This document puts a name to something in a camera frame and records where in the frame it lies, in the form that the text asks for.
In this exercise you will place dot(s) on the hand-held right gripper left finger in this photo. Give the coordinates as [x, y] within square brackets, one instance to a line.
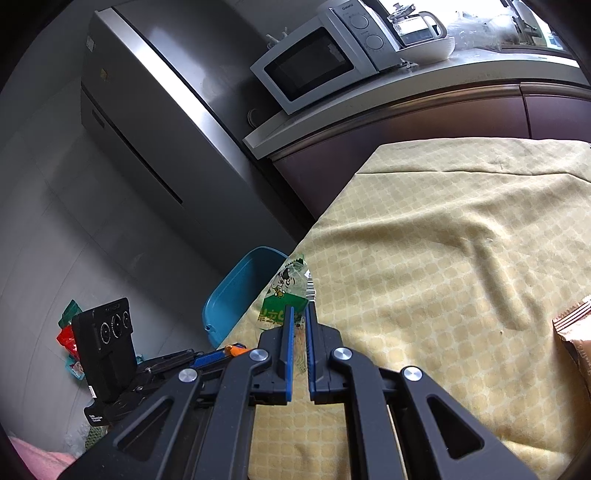
[288, 360]

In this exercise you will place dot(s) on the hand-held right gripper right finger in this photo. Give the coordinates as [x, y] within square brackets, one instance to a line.
[311, 360]

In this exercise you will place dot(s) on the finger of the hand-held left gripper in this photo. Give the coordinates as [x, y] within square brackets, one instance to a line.
[212, 359]

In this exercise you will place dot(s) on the orange snack wrapper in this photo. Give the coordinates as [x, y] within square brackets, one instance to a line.
[239, 351]

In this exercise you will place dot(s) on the blue plastic bin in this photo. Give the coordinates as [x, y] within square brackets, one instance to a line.
[235, 295]

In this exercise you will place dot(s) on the green snack wrapper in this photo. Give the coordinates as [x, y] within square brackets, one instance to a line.
[284, 286]

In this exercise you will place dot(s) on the brown snack wrapper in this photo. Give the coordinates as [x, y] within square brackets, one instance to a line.
[575, 323]

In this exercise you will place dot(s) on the light blue packet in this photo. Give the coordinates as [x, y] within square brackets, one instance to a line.
[75, 368]

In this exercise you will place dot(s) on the red packet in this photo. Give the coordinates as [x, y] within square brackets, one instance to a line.
[67, 339]

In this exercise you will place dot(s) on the green packet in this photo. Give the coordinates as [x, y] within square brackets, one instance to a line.
[73, 310]

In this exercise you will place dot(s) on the pink clothing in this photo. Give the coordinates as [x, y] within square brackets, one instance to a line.
[41, 461]

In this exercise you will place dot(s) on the yellow patterned tablecloth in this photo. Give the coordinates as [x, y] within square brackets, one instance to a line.
[438, 254]

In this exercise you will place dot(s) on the grey refrigerator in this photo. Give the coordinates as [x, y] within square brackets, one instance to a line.
[152, 101]

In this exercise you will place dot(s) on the brown kitchen cabinet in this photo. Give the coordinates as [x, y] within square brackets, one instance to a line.
[415, 115]

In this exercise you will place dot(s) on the white microwave oven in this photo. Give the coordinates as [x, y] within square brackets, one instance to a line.
[314, 64]

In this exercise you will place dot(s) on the large white bowl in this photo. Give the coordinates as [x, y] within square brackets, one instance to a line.
[427, 50]

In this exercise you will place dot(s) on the clear plastic bags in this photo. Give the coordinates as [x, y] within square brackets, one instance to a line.
[480, 30]

